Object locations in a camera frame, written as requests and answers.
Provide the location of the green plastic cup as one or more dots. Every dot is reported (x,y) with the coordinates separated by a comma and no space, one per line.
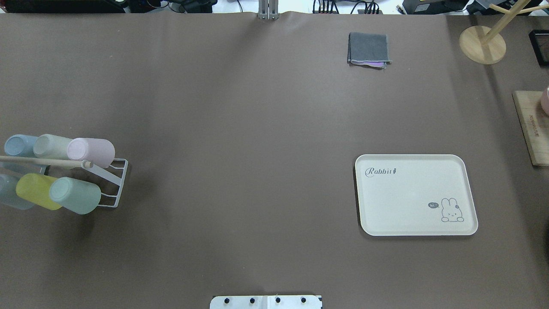
(76,195)

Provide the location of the light blue plastic cup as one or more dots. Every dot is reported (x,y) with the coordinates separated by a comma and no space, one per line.
(20,145)

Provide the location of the cream plastic cup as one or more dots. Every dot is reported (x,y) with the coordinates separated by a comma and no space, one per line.
(51,147)

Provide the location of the black picture frame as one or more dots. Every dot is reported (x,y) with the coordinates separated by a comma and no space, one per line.
(540,42)

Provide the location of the white wire cup rack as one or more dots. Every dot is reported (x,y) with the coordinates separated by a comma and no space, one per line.
(115,173)

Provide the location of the cream rabbit tray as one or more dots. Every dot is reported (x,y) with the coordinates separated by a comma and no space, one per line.
(414,195)

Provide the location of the aluminium frame post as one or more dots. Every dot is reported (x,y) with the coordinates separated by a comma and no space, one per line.
(268,10)

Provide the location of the pink bowl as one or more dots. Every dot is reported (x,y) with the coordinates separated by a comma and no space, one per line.
(544,101)

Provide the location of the wooden mug tree stand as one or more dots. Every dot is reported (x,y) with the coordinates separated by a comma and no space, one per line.
(485,45)

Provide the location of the wooden board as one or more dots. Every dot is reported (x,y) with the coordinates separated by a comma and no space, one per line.
(535,125)

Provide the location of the grey-blue plastic cup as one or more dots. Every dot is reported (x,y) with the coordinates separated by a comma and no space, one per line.
(8,194)

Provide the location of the pink plastic cup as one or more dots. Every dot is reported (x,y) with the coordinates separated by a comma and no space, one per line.
(100,152)

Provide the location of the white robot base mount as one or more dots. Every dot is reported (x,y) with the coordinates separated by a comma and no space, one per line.
(267,302)

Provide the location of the yellow plastic cup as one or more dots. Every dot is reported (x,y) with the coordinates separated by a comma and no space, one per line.
(35,188)

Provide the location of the grey folded cloth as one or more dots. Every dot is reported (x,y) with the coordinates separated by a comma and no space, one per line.
(368,49)

